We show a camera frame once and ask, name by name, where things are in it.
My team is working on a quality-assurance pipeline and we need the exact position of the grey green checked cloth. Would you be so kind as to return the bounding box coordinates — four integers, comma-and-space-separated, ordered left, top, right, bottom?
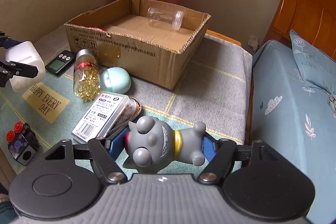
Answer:
1, 35, 252, 150

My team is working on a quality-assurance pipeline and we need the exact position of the wooden bed headboard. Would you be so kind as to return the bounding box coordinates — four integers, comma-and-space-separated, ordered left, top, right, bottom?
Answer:
261, 0, 336, 59

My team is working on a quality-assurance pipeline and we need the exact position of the open cardboard box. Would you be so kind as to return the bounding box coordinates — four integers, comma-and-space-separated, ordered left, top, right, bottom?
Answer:
64, 0, 211, 89

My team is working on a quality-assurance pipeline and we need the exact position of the grey rubber dog toy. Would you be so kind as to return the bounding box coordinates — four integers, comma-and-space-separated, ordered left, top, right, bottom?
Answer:
123, 116, 206, 174

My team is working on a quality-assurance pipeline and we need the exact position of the happy every day sign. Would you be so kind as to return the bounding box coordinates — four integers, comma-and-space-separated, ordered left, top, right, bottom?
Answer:
22, 82, 70, 123

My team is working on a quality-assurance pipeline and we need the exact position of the clear correction tape dispenser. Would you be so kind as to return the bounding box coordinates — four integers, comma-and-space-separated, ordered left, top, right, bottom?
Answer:
105, 97, 142, 138

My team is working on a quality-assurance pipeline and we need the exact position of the black digital pocket scale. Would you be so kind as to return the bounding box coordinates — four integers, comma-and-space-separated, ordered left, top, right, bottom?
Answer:
45, 50, 76, 76

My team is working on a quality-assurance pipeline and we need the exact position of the white plastic container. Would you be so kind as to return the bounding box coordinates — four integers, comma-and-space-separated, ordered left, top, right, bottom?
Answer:
5, 41, 46, 92

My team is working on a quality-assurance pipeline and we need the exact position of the white wall plug charger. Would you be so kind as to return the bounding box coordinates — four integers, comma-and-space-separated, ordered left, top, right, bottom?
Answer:
248, 35, 260, 53

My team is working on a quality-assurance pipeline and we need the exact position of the card box clear case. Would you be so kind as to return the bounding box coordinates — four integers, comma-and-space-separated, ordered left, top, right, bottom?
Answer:
72, 92, 129, 144

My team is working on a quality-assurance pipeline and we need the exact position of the blue floral bed sheet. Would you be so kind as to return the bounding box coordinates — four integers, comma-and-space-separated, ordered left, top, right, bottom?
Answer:
252, 40, 335, 223

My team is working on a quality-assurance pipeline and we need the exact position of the red toy robot block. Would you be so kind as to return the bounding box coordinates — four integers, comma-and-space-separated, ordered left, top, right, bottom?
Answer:
93, 27, 105, 31

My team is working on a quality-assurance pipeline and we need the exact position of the bottle of golden capsules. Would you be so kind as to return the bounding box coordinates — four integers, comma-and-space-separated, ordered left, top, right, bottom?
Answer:
73, 49, 101, 101

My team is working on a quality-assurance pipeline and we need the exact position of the clear plastic jar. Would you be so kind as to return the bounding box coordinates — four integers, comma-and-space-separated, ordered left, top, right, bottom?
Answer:
146, 7, 184, 31

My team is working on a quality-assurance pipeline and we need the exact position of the mint green round case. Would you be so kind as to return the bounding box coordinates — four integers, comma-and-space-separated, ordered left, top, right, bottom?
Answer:
101, 67, 131, 94

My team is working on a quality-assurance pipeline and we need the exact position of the blue floral pillow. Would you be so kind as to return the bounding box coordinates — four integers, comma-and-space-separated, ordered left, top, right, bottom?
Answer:
289, 30, 336, 96

